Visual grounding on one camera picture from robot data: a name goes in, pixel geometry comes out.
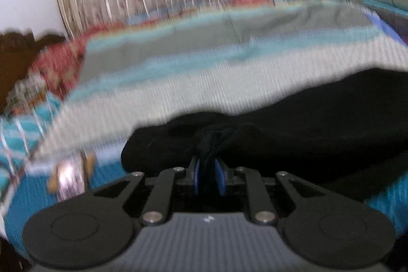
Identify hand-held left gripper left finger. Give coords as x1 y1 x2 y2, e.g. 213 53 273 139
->
92 157 201 225

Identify teal white patterned pillow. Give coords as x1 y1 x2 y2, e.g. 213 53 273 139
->
0 97 64 205

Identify carved wooden headboard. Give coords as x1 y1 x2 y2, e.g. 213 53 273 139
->
0 31 67 115

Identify small patterned flat object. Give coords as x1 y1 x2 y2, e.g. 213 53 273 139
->
48 152 96 201

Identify purple mattress sheet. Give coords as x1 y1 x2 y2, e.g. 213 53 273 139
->
366 9 408 46

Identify patterned teal beige bed sheet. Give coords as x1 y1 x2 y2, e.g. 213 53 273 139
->
0 0 408 247

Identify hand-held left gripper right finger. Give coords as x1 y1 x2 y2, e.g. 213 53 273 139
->
214 159 326 225

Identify black pants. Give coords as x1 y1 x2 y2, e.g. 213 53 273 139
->
121 68 408 202

